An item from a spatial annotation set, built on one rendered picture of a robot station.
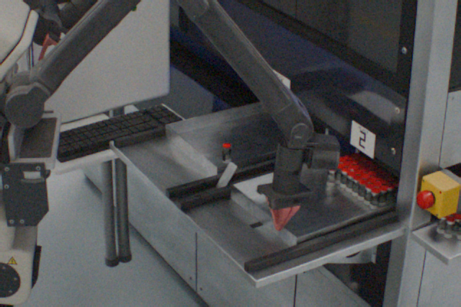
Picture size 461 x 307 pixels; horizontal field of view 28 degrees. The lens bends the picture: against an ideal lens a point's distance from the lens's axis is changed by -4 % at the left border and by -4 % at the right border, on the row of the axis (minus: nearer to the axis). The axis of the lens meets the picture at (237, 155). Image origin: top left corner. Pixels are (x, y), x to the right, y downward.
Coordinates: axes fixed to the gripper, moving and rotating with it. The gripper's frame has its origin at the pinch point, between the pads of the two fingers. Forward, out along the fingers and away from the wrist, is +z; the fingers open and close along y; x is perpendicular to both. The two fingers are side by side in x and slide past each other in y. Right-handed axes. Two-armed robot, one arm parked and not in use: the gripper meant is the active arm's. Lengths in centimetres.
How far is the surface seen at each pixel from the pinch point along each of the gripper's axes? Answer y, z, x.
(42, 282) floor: -2, 93, 126
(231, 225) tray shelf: -5.3, 4.0, 9.7
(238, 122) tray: 22, 1, 52
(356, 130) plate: 25.8, -15.0, 9.8
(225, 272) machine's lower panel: 35, 59, 65
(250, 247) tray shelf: -6.4, 4.0, 0.1
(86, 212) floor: 32, 89, 162
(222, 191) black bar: -1.6, 1.7, 20.5
